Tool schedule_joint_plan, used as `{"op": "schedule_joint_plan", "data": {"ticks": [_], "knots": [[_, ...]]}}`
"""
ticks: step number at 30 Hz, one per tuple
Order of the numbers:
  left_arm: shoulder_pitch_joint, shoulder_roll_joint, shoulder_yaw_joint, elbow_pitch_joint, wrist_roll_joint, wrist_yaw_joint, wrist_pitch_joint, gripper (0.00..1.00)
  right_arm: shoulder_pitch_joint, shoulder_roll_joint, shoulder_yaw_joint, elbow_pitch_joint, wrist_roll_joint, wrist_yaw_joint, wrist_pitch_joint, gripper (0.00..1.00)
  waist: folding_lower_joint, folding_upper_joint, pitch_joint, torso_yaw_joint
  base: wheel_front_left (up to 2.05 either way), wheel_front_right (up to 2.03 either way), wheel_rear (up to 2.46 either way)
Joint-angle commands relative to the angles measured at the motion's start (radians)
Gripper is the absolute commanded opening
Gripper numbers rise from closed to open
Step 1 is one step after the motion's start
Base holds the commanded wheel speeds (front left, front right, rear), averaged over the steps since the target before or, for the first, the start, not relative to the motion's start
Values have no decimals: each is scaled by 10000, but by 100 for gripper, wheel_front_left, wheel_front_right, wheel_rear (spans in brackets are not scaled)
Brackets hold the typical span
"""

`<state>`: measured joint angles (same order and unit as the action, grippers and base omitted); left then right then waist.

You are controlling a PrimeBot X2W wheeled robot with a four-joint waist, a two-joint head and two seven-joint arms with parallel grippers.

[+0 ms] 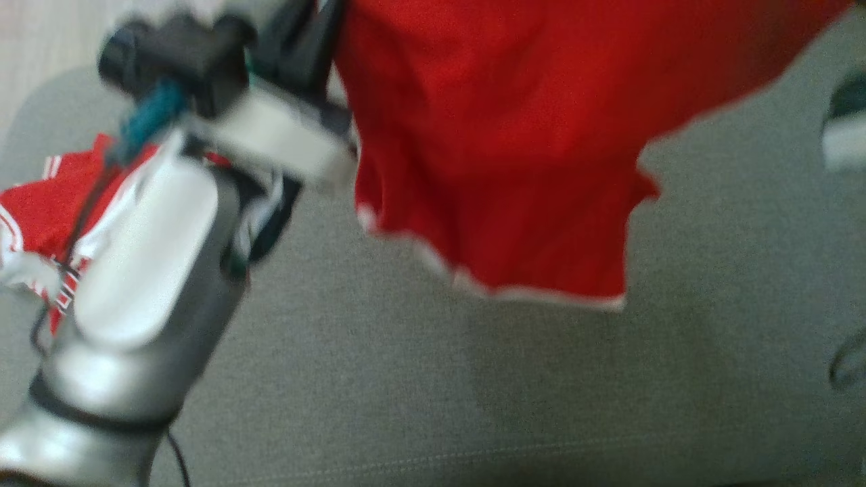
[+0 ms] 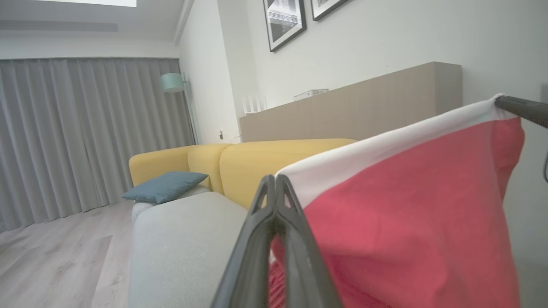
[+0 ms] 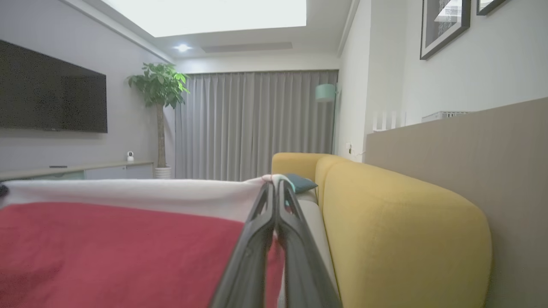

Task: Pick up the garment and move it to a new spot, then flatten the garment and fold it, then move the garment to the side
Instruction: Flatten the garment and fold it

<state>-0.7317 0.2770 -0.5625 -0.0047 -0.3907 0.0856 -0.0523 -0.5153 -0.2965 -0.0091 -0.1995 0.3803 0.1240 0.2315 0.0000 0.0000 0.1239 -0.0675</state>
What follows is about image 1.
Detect teal cable connector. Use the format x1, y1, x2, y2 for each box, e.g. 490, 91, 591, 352
118, 81, 190, 166

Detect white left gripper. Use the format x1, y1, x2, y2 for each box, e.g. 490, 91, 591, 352
183, 0, 359, 273

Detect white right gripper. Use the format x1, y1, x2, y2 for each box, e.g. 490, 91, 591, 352
821, 68, 866, 173

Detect large grey sofa seat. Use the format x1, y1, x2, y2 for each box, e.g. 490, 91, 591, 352
0, 14, 866, 487

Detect red shorts with white stripes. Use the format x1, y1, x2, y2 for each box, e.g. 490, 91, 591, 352
335, 0, 854, 312

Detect red jersey with white sleeves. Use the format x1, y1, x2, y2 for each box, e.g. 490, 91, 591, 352
0, 133, 231, 335

